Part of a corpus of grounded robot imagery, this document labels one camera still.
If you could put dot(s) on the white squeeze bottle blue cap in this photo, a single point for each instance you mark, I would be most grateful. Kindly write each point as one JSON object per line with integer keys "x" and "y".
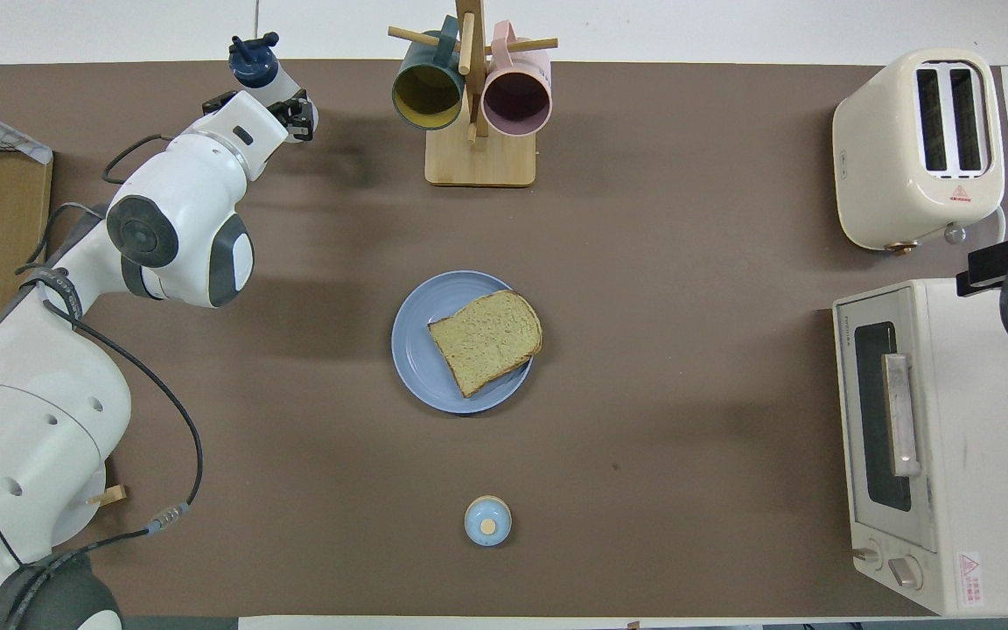
{"x": 255, "y": 63}

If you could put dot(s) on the white toaster oven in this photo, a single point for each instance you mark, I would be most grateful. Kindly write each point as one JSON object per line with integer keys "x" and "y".
{"x": 976, "y": 525}

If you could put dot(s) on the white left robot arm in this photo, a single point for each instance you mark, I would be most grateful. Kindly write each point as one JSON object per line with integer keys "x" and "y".
{"x": 40, "y": 420}

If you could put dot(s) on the grey plate in rack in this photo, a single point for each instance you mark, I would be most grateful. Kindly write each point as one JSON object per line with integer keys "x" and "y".
{"x": 93, "y": 521}

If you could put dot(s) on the small blue seasoning shaker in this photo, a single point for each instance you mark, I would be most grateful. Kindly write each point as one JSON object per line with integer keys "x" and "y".
{"x": 487, "y": 521}

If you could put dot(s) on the pink mug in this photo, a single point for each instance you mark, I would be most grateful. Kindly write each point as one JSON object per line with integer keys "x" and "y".
{"x": 517, "y": 101}

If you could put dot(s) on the cream two-slot toaster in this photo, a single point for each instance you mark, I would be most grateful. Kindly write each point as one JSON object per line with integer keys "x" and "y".
{"x": 880, "y": 157}

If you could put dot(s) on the wooden plate rack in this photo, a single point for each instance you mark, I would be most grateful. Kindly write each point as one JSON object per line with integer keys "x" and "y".
{"x": 110, "y": 495}

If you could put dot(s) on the brown table mat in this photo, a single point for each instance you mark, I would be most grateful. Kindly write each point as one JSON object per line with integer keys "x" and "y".
{"x": 688, "y": 437}

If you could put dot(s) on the dark green mug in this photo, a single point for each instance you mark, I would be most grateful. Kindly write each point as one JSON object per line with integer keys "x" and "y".
{"x": 428, "y": 92}

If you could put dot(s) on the wooden mug tree stand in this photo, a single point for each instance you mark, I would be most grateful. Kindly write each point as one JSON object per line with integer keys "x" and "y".
{"x": 479, "y": 162}

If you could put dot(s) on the toasted bread slice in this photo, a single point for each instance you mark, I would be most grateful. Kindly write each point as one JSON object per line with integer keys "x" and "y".
{"x": 486, "y": 341}

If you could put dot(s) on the blue round dinner plate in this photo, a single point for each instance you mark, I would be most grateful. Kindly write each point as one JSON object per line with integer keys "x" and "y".
{"x": 421, "y": 367}

